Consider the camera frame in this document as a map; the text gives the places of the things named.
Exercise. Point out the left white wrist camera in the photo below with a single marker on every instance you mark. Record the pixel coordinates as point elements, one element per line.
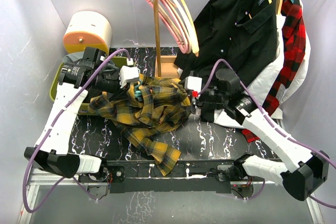
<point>128,73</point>

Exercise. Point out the yellow plaid shirt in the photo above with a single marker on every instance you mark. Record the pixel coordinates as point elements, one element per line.
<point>164,108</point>

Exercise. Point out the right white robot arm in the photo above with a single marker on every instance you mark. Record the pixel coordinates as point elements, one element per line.
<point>301,170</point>

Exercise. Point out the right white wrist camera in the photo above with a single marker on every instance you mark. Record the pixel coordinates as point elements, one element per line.
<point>194,85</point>

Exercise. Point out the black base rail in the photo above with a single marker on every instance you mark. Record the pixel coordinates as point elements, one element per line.
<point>195,175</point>

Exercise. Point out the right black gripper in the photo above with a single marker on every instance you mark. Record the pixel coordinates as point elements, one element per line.
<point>197,102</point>

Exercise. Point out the cream plastic hanger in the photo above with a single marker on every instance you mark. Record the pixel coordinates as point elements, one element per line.
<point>186,19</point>

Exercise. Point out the grey garment in bin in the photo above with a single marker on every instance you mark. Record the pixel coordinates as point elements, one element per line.
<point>74,57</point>

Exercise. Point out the teal plastic hanger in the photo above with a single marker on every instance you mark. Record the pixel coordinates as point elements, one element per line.
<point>137,92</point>

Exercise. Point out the pink plastic hanger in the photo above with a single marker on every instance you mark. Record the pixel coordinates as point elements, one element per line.
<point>168,14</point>

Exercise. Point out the black hanging shirt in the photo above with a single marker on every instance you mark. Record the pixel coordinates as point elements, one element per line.
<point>244,33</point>

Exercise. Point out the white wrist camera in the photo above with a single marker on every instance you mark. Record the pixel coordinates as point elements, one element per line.
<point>128,73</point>
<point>194,85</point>

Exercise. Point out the aluminium table frame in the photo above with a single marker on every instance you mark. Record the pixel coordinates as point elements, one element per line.
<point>57,200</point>

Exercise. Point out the olive green laundry bin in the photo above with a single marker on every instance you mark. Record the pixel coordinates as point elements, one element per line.
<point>119,61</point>

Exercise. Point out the red plaid hanging shirt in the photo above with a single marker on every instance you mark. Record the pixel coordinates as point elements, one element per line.
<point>288,51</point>

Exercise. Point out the white quilted jacket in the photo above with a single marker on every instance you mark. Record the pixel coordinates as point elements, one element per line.
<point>265,77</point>

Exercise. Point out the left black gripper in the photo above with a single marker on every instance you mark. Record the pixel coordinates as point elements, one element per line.
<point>118,91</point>

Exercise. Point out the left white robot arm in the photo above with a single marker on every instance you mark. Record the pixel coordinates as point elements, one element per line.
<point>80,72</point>

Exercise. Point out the cream round drawer box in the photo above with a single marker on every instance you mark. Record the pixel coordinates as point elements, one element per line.
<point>87,29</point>

